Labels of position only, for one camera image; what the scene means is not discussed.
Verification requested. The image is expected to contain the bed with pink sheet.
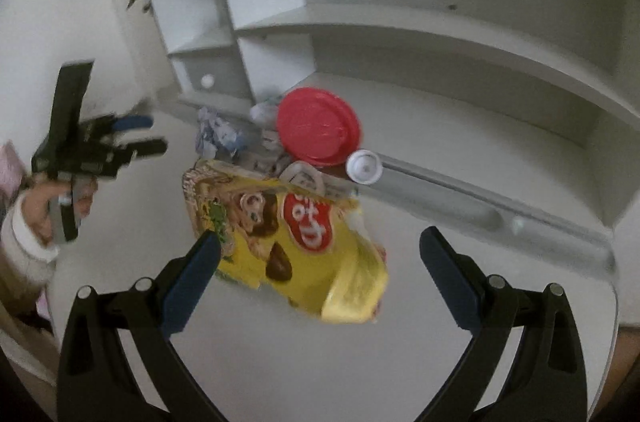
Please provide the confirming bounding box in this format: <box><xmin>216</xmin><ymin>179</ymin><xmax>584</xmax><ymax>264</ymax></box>
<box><xmin>0</xmin><ymin>141</ymin><xmax>32</xmax><ymax>205</ymax></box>

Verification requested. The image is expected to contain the white cabinet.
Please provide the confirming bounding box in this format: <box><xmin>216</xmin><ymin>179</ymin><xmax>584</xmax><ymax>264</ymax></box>
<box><xmin>44</xmin><ymin>72</ymin><xmax>622</xmax><ymax>422</ymax></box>

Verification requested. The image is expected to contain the crumpled white wrapper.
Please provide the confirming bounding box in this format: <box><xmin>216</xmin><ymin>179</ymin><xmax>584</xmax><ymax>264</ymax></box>
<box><xmin>249</xmin><ymin>94</ymin><xmax>287</xmax><ymax>126</ymax></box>

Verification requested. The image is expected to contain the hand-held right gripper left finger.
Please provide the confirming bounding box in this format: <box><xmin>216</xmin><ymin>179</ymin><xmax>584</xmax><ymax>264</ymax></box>
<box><xmin>56</xmin><ymin>229</ymin><xmax>223</xmax><ymax>422</ymax></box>

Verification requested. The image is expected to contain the red round plastic lid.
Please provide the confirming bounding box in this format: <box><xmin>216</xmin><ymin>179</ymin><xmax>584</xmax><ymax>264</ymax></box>
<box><xmin>276</xmin><ymin>87</ymin><xmax>362</xmax><ymax>167</ymax></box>

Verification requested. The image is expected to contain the yellow snack bag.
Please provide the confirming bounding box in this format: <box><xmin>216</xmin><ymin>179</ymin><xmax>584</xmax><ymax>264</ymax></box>
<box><xmin>181</xmin><ymin>158</ymin><xmax>390</xmax><ymax>324</ymax></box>

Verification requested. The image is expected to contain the white shelf unit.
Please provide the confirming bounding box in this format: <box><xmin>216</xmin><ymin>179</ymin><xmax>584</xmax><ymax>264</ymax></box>
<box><xmin>142</xmin><ymin>0</ymin><xmax>640</xmax><ymax>230</ymax></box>

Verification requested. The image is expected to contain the person's left forearm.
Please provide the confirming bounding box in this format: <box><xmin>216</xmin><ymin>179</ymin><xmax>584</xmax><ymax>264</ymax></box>
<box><xmin>0</xmin><ymin>192</ymin><xmax>62</xmax><ymax>328</ymax></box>

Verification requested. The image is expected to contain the person's left hand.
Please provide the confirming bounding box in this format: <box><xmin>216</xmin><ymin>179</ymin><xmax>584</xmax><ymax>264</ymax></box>
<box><xmin>20</xmin><ymin>176</ymin><xmax>99</xmax><ymax>249</ymax></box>

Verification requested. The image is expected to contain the white plastic ring lid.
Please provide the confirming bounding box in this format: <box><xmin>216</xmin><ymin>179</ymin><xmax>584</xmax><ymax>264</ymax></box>
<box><xmin>277</xmin><ymin>161</ymin><xmax>326</xmax><ymax>194</ymax></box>

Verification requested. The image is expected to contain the white bottle cap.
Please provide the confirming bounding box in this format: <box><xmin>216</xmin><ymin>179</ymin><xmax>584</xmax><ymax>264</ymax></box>
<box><xmin>345</xmin><ymin>149</ymin><xmax>384</xmax><ymax>186</ymax></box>

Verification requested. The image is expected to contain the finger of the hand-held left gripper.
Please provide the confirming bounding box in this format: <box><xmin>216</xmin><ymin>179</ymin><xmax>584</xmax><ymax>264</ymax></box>
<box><xmin>106</xmin><ymin>114</ymin><xmax>154</xmax><ymax>137</ymax></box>
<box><xmin>119</xmin><ymin>138</ymin><xmax>168</xmax><ymax>162</ymax></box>

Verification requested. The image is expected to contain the crumpled blue white paper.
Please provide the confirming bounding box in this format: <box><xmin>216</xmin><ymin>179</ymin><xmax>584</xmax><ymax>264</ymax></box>
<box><xmin>194</xmin><ymin>105</ymin><xmax>247</xmax><ymax>161</ymax></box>

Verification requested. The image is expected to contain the white drawer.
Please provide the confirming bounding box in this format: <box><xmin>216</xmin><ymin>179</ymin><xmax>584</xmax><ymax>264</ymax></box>
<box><xmin>171</xmin><ymin>51</ymin><xmax>252</xmax><ymax>102</ymax></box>

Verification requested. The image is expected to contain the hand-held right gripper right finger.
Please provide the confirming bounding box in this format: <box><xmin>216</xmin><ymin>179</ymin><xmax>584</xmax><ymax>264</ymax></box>
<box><xmin>419</xmin><ymin>226</ymin><xmax>589</xmax><ymax>422</ymax></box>

